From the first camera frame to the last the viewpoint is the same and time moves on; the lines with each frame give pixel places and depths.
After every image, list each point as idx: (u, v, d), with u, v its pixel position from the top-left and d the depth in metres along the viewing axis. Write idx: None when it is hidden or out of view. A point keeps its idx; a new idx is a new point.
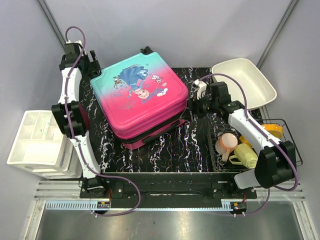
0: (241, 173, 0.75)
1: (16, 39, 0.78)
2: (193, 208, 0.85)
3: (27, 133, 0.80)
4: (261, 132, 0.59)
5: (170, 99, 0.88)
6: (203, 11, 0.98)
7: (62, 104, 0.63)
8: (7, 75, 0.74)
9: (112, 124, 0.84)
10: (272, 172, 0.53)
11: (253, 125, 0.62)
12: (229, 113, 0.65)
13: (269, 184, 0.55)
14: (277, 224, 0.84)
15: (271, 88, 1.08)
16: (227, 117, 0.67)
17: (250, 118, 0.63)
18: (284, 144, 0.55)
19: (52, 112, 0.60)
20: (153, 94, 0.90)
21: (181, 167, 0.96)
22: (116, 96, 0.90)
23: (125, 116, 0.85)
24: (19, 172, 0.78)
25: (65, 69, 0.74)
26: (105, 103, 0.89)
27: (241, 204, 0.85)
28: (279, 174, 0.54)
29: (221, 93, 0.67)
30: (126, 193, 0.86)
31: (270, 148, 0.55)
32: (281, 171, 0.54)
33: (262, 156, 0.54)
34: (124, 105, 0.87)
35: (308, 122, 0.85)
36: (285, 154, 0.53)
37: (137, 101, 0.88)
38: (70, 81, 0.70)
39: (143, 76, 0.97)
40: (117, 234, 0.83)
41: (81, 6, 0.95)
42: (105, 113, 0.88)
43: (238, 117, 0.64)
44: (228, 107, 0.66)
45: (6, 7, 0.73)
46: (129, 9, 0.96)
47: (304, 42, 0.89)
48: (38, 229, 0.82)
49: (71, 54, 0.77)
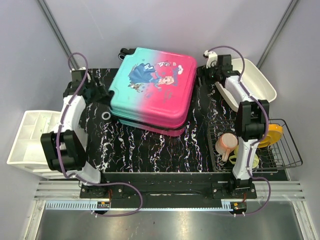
0: (235, 163, 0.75)
1: (16, 39, 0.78)
2: (193, 208, 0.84)
3: (27, 133, 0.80)
4: (245, 91, 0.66)
5: (188, 70, 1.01)
6: (203, 11, 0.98)
7: (54, 133, 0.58)
8: (8, 75, 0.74)
9: (169, 116, 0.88)
10: (246, 122, 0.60)
11: (242, 86, 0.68)
12: (226, 77, 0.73)
13: (241, 132, 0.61)
14: (277, 224, 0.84)
15: (271, 88, 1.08)
16: (224, 81, 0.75)
17: (240, 82, 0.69)
18: (262, 100, 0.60)
19: (41, 141, 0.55)
20: (175, 75, 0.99)
21: (181, 167, 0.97)
22: (151, 95, 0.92)
23: (175, 103, 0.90)
24: (19, 172, 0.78)
25: (67, 97, 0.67)
26: (148, 106, 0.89)
27: (241, 204, 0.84)
28: (252, 126, 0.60)
29: (224, 61, 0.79)
30: (126, 193, 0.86)
31: (248, 102, 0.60)
32: (254, 123, 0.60)
33: (240, 107, 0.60)
34: (166, 96, 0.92)
35: (308, 122, 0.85)
36: (261, 107, 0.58)
37: (172, 87, 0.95)
38: (70, 109, 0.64)
39: (151, 69, 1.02)
40: (117, 234, 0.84)
41: (81, 6, 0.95)
42: (155, 114, 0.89)
43: (232, 80, 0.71)
44: (227, 72, 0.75)
45: (6, 7, 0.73)
46: (130, 10, 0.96)
47: (304, 43, 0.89)
48: (38, 229, 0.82)
49: (77, 81, 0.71)
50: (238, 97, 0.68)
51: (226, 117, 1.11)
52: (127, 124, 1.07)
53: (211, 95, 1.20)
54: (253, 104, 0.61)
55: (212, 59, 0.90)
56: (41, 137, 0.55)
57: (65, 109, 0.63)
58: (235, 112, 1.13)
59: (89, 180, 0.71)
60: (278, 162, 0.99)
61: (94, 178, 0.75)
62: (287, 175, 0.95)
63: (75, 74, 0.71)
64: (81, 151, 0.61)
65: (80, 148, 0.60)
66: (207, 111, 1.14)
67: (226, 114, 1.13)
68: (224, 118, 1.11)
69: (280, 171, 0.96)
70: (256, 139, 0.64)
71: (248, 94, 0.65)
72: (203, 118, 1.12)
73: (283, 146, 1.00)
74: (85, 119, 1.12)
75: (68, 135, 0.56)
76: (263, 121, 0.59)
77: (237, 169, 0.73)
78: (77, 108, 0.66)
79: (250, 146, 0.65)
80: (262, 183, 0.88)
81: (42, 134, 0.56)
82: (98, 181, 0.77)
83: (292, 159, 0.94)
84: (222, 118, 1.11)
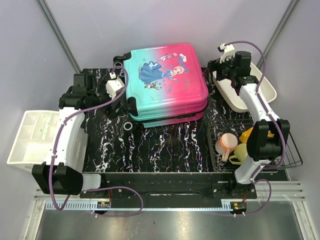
0: (239, 167, 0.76)
1: (16, 39, 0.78)
2: (193, 208, 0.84)
3: (27, 133, 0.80)
4: (263, 106, 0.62)
5: (191, 55, 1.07)
6: (203, 10, 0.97)
7: (47, 163, 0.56)
8: (7, 75, 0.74)
9: (195, 102, 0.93)
10: (261, 144, 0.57)
11: (260, 99, 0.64)
12: (242, 85, 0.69)
13: (254, 153, 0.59)
14: (277, 224, 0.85)
15: (271, 88, 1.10)
16: (239, 89, 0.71)
17: (258, 93, 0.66)
18: (281, 121, 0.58)
19: (32, 173, 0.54)
20: (182, 63, 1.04)
21: (181, 167, 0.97)
22: (171, 88, 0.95)
23: (197, 88, 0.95)
24: (19, 172, 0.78)
25: (64, 109, 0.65)
26: (176, 99, 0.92)
27: (241, 204, 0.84)
28: (267, 148, 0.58)
29: (242, 62, 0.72)
30: (126, 193, 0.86)
31: (266, 122, 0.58)
32: (269, 144, 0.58)
33: (256, 127, 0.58)
34: (185, 85, 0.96)
35: (308, 122, 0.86)
36: (279, 130, 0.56)
37: (186, 75, 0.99)
38: (66, 130, 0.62)
39: (157, 65, 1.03)
40: (117, 234, 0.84)
41: (81, 6, 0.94)
42: (184, 103, 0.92)
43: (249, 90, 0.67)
44: (243, 79, 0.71)
45: (6, 7, 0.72)
46: (129, 9, 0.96)
47: (304, 42, 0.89)
48: (38, 230, 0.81)
49: (78, 86, 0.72)
50: (253, 111, 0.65)
51: (226, 117, 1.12)
52: (149, 126, 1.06)
53: (211, 95, 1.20)
54: (271, 124, 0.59)
55: (228, 52, 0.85)
56: (33, 169, 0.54)
57: (60, 129, 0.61)
58: (235, 111, 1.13)
59: (89, 188, 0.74)
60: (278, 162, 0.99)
61: (94, 184, 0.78)
62: (287, 176, 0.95)
63: (78, 79, 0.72)
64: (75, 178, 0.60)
65: (74, 177, 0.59)
66: (208, 111, 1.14)
67: (226, 114, 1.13)
68: (224, 118, 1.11)
69: (280, 171, 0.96)
70: (267, 161, 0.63)
71: (266, 111, 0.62)
72: (203, 118, 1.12)
73: None
74: (85, 119, 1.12)
75: (61, 169, 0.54)
76: (279, 144, 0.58)
77: (239, 175, 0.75)
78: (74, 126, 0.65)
79: (259, 165, 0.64)
80: (263, 183, 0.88)
81: (33, 166, 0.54)
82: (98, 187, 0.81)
83: (292, 159, 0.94)
84: (222, 118, 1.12)
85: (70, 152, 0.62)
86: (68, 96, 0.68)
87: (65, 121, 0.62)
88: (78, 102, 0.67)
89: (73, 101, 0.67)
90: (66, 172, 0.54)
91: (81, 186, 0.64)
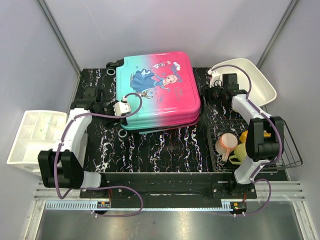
0: (238, 167, 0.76)
1: (16, 38, 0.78)
2: (193, 208, 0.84)
3: (26, 133, 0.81)
4: (254, 108, 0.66)
5: (185, 64, 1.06)
6: (203, 11, 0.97)
7: (53, 150, 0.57)
8: (7, 75, 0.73)
9: (188, 111, 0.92)
10: (259, 141, 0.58)
11: (250, 104, 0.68)
12: (233, 96, 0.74)
13: (253, 153, 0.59)
14: (277, 224, 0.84)
15: (271, 88, 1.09)
16: (231, 101, 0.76)
17: (249, 100, 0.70)
18: (274, 118, 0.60)
19: (37, 158, 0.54)
20: (175, 72, 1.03)
21: (181, 167, 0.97)
22: (163, 97, 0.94)
23: (188, 99, 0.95)
24: (19, 172, 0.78)
25: (74, 109, 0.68)
26: (167, 109, 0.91)
27: (241, 204, 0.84)
28: (267, 146, 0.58)
29: (230, 80, 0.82)
30: (126, 193, 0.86)
31: (260, 119, 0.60)
32: (267, 143, 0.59)
33: (251, 125, 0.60)
34: (177, 94, 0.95)
35: (308, 122, 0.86)
36: (273, 125, 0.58)
37: (179, 84, 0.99)
38: (74, 125, 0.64)
39: (150, 73, 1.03)
40: (117, 234, 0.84)
41: (81, 6, 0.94)
42: (176, 113, 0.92)
43: (240, 98, 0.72)
44: (233, 91, 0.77)
45: (6, 7, 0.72)
46: (129, 10, 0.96)
47: (304, 42, 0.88)
48: (38, 230, 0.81)
49: (89, 96, 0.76)
50: (247, 116, 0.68)
51: (226, 117, 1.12)
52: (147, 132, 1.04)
53: None
54: (265, 121, 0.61)
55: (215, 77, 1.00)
56: (39, 155, 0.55)
57: (69, 124, 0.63)
58: (235, 111, 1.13)
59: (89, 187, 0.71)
60: (278, 162, 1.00)
61: (94, 183, 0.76)
62: (286, 176, 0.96)
63: (90, 89, 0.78)
64: (79, 171, 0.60)
65: (77, 169, 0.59)
66: (208, 111, 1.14)
67: (226, 114, 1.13)
68: (224, 118, 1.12)
69: (280, 171, 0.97)
70: (267, 161, 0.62)
71: (258, 111, 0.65)
72: (203, 118, 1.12)
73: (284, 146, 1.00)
74: None
75: (65, 156, 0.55)
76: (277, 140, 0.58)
77: (239, 175, 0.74)
78: (81, 124, 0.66)
79: (259, 165, 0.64)
80: (263, 183, 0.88)
81: (39, 152, 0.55)
82: (98, 186, 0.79)
83: (292, 159, 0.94)
84: (222, 118, 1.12)
85: (75, 146, 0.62)
86: (79, 100, 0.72)
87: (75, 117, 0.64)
88: (88, 107, 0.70)
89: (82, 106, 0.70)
90: (70, 158, 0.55)
91: (82, 182, 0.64)
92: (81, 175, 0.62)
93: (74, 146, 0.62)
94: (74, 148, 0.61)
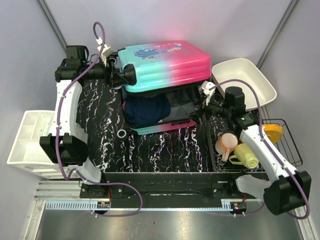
0: (242, 179, 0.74)
1: (17, 39, 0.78)
2: (193, 208, 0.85)
3: (27, 133, 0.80)
4: (274, 155, 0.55)
5: (186, 44, 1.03)
6: (203, 11, 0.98)
7: (53, 134, 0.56)
8: (8, 75, 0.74)
9: (200, 61, 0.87)
10: (284, 202, 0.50)
11: (268, 147, 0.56)
12: (243, 129, 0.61)
13: (276, 211, 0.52)
14: (277, 225, 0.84)
15: (271, 88, 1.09)
16: (240, 131, 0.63)
17: (264, 139, 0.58)
18: (300, 175, 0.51)
19: (39, 144, 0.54)
20: (178, 47, 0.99)
21: (181, 167, 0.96)
22: (172, 56, 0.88)
23: (198, 54, 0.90)
24: (19, 172, 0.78)
25: (61, 82, 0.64)
26: (178, 60, 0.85)
27: (241, 204, 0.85)
28: (289, 204, 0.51)
29: (236, 102, 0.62)
30: (126, 193, 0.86)
31: (286, 179, 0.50)
32: (291, 201, 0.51)
33: (275, 185, 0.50)
34: (185, 53, 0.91)
35: (308, 122, 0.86)
36: (300, 189, 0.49)
37: (185, 50, 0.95)
38: (66, 102, 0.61)
39: (153, 50, 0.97)
40: (117, 234, 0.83)
41: (81, 6, 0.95)
42: (189, 63, 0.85)
43: (252, 135, 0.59)
44: (242, 121, 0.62)
45: (6, 7, 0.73)
46: (129, 10, 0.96)
47: (304, 42, 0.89)
48: (38, 229, 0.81)
49: (72, 58, 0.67)
50: (262, 159, 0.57)
51: None
52: (147, 132, 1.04)
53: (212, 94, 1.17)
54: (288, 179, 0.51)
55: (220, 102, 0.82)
56: (40, 140, 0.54)
57: (61, 102, 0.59)
58: None
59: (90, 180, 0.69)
60: None
61: (95, 177, 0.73)
62: None
63: (69, 50, 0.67)
64: (83, 146, 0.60)
65: (81, 147, 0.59)
66: None
67: None
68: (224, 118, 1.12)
69: None
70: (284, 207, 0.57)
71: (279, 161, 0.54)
72: None
73: (284, 146, 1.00)
74: (85, 118, 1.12)
75: (67, 138, 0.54)
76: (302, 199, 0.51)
77: (242, 183, 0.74)
78: (73, 99, 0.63)
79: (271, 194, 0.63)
80: None
81: (40, 137, 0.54)
82: (98, 180, 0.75)
83: (292, 159, 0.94)
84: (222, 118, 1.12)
85: (74, 123, 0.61)
86: (63, 68, 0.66)
87: (64, 93, 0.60)
88: (75, 74, 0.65)
89: (68, 74, 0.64)
90: (72, 140, 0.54)
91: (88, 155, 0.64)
92: (85, 151, 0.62)
93: (73, 126, 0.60)
94: (73, 127, 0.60)
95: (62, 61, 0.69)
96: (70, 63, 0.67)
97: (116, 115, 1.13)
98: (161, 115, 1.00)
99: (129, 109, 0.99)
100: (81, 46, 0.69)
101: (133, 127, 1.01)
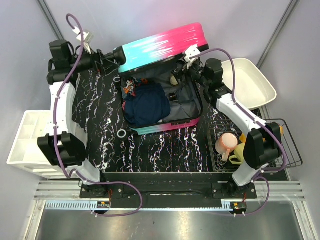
0: (237, 170, 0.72)
1: (16, 39, 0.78)
2: (194, 208, 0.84)
3: (27, 133, 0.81)
4: (248, 115, 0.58)
5: None
6: (203, 11, 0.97)
7: (50, 134, 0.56)
8: (8, 76, 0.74)
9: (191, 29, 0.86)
10: (260, 153, 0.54)
11: (241, 109, 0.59)
12: (217, 98, 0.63)
13: (256, 163, 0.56)
14: (277, 224, 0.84)
15: (271, 88, 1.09)
16: (215, 102, 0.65)
17: (237, 102, 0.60)
18: (270, 125, 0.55)
19: (38, 144, 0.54)
20: None
21: (181, 167, 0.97)
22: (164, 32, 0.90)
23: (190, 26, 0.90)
24: (19, 172, 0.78)
25: (54, 85, 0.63)
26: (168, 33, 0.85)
27: (241, 204, 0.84)
28: (266, 154, 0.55)
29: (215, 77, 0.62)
30: (126, 193, 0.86)
31: (257, 130, 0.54)
32: (267, 151, 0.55)
33: (249, 138, 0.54)
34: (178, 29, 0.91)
35: (308, 122, 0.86)
36: (273, 135, 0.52)
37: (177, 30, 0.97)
38: (60, 103, 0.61)
39: None
40: (117, 234, 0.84)
41: (80, 6, 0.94)
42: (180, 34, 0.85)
43: (227, 101, 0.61)
44: (216, 92, 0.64)
45: (6, 7, 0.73)
46: (129, 9, 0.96)
47: (304, 42, 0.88)
48: (38, 229, 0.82)
49: (60, 60, 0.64)
50: (238, 122, 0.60)
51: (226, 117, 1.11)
52: (147, 132, 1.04)
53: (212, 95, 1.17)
54: (261, 130, 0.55)
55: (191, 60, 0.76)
56: (38, 140, 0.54)
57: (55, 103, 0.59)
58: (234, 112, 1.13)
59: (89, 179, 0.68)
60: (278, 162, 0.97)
61: (94, 176, 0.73)
62: (287, 175, 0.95)
63: (54, 52, 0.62)
64: (82, 146, 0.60)
65: (80, 146, 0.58)
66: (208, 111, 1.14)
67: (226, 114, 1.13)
68: (224, 118, 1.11)
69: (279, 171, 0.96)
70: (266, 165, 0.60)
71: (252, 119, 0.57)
72: (203, 118, 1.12)
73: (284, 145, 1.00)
74: (85, 118, 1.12)
75: (65, 137, 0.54)
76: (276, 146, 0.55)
77: (239, 179, 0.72)
78: (68, 99, 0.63)
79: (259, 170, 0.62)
80: (262, 183, 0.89)
81: (38, 138, 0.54)
82: (98, 180, 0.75)
83: (292, 158, 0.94)
84: (222, 118, 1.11)
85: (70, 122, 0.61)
86: (56, 71, 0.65)
87: (58, 94, 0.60)
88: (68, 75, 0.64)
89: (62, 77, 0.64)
90: (71, 138, 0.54)
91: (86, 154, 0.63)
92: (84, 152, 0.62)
93: (70, 125, 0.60)
94: (70, 126, 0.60)
95: (50, 63, 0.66)
96: (60, 65, 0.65)
97: (116, 116, 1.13)
98: (161, 115, 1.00)
99: (129, 108, 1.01)
100: (65, 42, 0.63)
101: (133, 128, 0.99)
